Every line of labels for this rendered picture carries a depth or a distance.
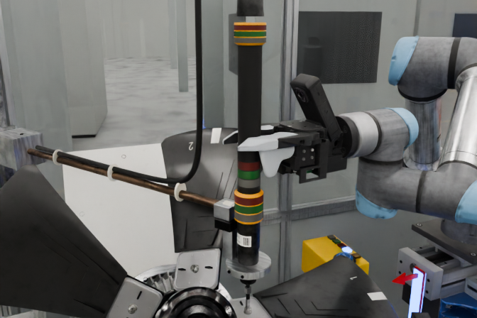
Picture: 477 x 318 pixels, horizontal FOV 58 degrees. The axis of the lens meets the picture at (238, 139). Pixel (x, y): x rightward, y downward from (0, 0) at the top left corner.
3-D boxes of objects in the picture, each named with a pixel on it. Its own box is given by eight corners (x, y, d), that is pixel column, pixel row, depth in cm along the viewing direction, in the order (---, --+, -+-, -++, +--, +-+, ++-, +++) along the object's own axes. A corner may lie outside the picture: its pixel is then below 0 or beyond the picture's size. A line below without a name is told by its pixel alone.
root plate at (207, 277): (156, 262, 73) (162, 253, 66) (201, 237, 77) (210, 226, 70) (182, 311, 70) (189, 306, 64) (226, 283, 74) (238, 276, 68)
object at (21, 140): (-8, 165, 100) (-13, 129, 97) (21, 157, 105) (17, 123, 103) (17, 173, 94) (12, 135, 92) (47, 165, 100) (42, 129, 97)
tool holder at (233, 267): (206, 266, 67) (204, 208, 65) (232, 248, 73) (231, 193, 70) (255, 285, 62) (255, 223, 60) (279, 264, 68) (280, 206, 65)
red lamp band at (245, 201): (228, 201, 64) (228, 194, 63) (244, 192, 67) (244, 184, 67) (253, 208, 61) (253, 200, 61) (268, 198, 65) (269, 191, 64)
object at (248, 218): (228, 218, 64) (228, 210, 64) (244, 208, 68) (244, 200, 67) (253, 225, 62) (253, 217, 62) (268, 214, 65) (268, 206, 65)
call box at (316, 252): (300, 274, 119) (302, 239, 117) (331, 267, 123) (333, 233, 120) (332, 309, 105) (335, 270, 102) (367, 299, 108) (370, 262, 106)
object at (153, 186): (27, 155, 95) (26, 148, 95) (33, 153, 96) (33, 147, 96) (226, 213, 66) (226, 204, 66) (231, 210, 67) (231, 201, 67)
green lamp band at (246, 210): (228, 209, 64) (228, 201, 64) (244, 200, 67) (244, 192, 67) (253, 216, 61) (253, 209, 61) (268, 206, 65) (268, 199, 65)
